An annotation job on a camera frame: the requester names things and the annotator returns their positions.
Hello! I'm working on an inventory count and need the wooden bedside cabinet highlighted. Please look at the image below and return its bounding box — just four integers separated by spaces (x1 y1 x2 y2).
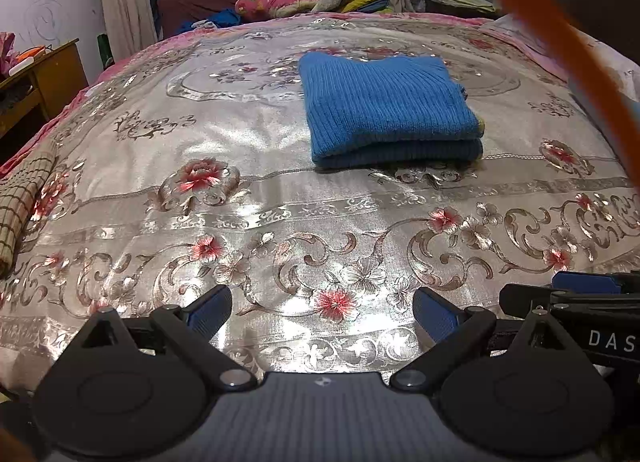
0 38 90 143

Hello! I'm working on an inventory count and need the blue cloth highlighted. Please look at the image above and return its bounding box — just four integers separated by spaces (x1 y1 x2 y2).
177 8 246 33

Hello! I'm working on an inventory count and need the yellow green folded cloth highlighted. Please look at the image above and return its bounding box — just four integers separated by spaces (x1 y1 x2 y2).
342 0 393 14

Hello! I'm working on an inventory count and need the pink floral quilt bundle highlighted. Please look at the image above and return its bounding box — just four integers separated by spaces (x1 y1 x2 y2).
0 31 16 77

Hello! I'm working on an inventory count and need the orange strap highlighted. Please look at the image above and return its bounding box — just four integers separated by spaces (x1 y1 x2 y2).
435 0 640 193

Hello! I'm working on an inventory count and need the floral satin bedspread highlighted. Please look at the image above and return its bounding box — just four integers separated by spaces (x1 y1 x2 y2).
0 12 640 393

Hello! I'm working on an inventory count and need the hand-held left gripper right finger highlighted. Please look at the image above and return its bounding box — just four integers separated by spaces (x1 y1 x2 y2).
389 286 576 391

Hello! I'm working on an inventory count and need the light green folded cloth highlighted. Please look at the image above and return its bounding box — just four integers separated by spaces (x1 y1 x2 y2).
430 0 496 16

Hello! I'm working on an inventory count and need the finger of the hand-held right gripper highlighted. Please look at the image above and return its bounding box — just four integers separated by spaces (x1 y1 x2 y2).
499 283 553 323
551 271 640 295

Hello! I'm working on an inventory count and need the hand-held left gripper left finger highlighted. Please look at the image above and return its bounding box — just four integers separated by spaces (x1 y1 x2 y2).
75 285 258 390

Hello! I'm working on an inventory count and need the checked beige folded cloth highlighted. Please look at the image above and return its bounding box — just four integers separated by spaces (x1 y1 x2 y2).
0 139 58 278

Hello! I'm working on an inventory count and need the pink bed sheet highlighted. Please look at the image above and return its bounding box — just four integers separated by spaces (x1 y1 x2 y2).
0 12 571 178

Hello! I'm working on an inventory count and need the orange and white item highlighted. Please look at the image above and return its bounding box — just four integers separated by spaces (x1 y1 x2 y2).
10 45 51 77

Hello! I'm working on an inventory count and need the blue striped knit sweater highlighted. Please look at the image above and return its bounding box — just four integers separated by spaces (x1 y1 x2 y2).
299 51 485 170

